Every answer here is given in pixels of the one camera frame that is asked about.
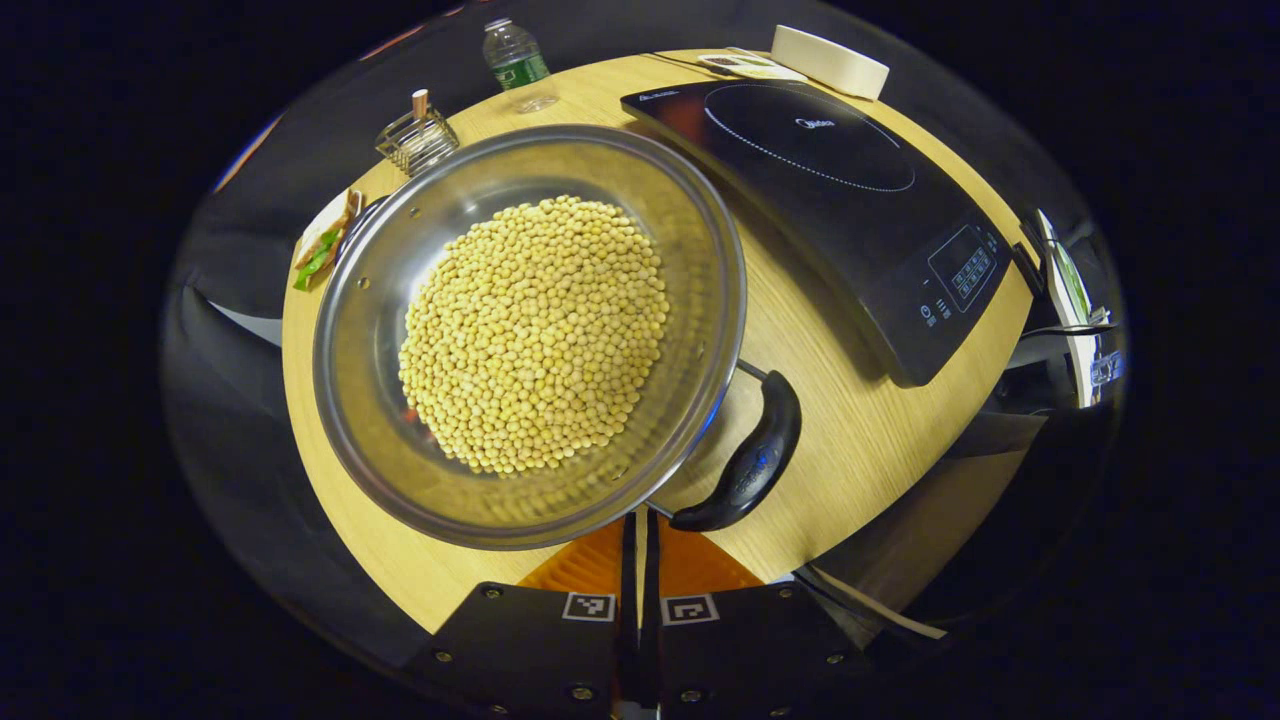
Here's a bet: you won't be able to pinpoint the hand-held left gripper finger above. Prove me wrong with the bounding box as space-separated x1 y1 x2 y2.
640 508 883 720
405 510 641 720

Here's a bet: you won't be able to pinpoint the stainless steel pot black handles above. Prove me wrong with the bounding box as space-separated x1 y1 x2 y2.
313 124 804 551

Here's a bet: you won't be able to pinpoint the black induction cooktop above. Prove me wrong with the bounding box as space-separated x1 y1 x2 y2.
620 80 1016 388

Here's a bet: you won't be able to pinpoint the pile of soybeans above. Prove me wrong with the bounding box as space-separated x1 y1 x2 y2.
398 195 671 476

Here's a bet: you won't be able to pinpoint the sandwich with lettuce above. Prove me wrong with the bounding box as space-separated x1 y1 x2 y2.
292 190 363 293

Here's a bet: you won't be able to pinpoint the white divided plate with beans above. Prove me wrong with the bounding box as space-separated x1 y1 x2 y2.
697 50 809 83

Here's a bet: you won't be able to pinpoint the clear water bottle green label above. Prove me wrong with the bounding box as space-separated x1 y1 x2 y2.
482 17 559 114

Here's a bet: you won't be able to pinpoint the white toaster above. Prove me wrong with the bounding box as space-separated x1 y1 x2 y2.
770 24 891 101

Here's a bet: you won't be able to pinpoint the metal wire rack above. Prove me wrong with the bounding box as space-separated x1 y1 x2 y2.
375 90 461 178

